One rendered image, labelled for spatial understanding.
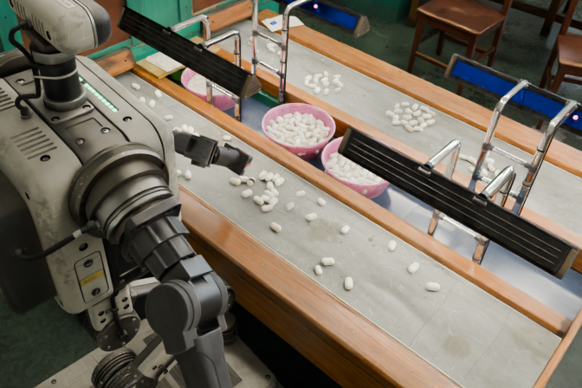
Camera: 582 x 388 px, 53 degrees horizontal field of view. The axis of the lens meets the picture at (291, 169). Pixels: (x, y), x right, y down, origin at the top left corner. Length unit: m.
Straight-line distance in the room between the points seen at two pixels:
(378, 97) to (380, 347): 1.16
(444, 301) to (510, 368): 0.23
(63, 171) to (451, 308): 1.11
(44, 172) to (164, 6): 1.67
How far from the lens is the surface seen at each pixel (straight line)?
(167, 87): 2.34
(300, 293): 1.59
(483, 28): 3.75
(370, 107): 2.32
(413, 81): 2.47
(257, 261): 1.66
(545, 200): 2.10
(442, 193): 1.46
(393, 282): 1.69
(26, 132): 1.01
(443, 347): 1.60
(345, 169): 2.00
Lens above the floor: 2.02
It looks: 41 degrees down
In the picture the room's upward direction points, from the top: 4 degrees clockwise
